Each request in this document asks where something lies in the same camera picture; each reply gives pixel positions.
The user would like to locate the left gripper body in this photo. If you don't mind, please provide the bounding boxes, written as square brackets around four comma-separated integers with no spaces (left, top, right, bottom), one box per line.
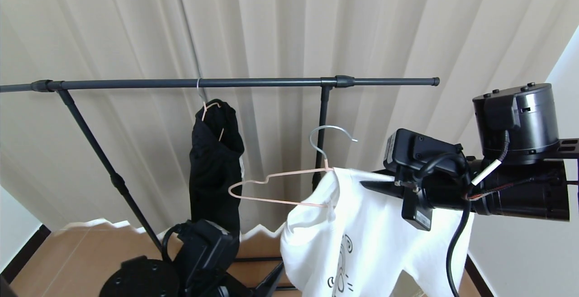
[199,273,257,297]

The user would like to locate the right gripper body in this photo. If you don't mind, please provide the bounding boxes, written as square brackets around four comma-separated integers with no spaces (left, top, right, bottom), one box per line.
[401,170,472,232]

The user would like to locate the white garment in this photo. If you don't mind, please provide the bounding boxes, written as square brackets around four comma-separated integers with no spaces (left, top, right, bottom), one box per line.
[280,167,475,297]

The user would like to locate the black shorts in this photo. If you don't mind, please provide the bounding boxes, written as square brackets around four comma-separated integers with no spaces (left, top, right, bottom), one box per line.
[189,99,246,240]

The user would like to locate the pink clothes hanger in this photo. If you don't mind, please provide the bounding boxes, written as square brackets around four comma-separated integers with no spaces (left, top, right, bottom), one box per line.
[228,125,359,208]
[196,78,226,142]

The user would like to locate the black clothes rack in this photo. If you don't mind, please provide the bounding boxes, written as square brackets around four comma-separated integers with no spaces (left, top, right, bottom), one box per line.
[0,75,441,291]

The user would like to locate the silver curtain wand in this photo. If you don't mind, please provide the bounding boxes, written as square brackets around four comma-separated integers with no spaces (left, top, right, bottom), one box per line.
[171,0,208,104]

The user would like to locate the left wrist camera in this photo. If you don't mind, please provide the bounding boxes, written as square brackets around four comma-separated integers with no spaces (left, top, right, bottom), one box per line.
[174,219,240,288]

